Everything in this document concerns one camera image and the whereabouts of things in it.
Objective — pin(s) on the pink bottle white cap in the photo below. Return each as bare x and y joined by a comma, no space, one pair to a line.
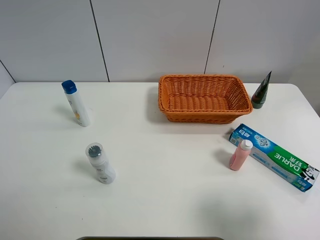
240,155

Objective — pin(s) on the orange wicker basket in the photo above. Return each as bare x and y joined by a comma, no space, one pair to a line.
203,98

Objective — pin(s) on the Darlie toothpaste box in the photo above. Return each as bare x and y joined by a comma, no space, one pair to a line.
285,164

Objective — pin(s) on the white bottle brush cap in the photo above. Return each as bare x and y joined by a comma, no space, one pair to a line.
100,162

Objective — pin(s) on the white bottle blue cap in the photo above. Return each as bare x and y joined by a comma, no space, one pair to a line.
76,103

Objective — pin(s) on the dark green tube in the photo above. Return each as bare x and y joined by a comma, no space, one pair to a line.
259,97

